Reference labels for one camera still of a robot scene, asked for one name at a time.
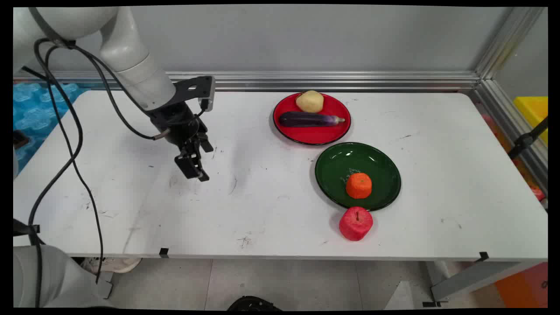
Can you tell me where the red apple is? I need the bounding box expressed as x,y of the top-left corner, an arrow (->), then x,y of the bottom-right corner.
339,206 -> 374,242

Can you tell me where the grey table support beam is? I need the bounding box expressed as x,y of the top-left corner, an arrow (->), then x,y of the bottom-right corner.
430,261 -> 539,302

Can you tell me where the black cable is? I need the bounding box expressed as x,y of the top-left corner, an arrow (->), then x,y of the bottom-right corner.
44,43 -> 171,285
27,38 -> 84,308

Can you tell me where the orange tangerine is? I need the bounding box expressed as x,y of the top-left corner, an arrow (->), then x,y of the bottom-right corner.
345,172 -> 373,200

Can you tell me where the yellow plastic bin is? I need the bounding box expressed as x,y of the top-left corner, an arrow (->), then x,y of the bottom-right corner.
513,96 -> 548,146

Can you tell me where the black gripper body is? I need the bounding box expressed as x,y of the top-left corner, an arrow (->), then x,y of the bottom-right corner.
149,102 -> 209,152

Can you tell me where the dark green round plate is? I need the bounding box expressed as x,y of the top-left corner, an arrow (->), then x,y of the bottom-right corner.
315,142 -> 402,212

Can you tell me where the blue bubble wrap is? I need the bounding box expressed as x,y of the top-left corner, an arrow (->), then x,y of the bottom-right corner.
13,82 -> 91,174

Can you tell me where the red round plate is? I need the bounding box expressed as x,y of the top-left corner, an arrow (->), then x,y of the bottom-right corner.
273,92 -> 352,146

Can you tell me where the purple eggplant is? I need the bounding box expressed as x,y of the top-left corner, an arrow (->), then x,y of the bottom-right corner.
279,111 -> 346,128

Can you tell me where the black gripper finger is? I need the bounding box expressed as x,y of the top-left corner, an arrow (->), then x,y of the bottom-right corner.
196,130 -> 215,154
174,146 -> 210,182

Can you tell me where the plain black velcro strap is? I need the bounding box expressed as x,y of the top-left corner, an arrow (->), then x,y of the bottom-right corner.
28,8 -> 77,49

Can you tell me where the long horizontal aluminium rail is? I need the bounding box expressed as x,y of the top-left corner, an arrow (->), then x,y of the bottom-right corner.
13,71 -> 482,92

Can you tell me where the pale yellow potato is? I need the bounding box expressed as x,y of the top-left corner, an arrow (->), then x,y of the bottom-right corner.
296,90 -> 325,113

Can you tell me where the white shoe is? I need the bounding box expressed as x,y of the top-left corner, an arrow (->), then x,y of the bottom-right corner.
80,257 -> 143,274

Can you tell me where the black round floor object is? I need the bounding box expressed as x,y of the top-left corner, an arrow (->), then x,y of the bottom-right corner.
227,296 -> 283,312

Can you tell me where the upright aluminium corner post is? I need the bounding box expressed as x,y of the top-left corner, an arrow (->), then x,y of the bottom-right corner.
475,7 -> 546,80

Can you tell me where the aluminium side rail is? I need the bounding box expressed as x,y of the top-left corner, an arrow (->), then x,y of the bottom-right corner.
475,79 -> 548,195

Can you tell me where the orange box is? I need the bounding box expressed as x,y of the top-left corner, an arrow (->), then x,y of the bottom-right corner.
494,262 -> 548,309

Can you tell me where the printed black velcro strap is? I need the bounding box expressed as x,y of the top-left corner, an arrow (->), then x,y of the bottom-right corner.
13,218 -> 41,237

